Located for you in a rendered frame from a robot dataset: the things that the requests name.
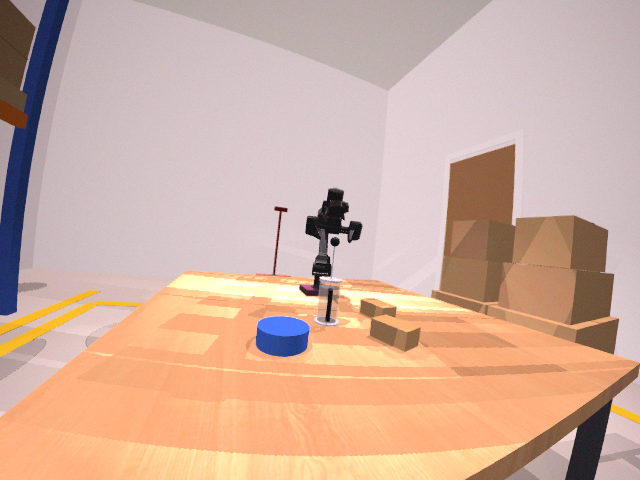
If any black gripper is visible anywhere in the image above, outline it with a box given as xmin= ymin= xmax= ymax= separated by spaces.
xmin=305 ymin=212 xmax=363 ymax=243

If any glass coffee press with black plunger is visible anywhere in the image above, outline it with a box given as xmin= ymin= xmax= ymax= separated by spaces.
xmin=314 ymin=237 xmax=343 ymax=327

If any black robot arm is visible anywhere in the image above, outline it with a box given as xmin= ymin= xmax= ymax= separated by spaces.
xmin=311 ymin=187 xmax=349 ymax=290

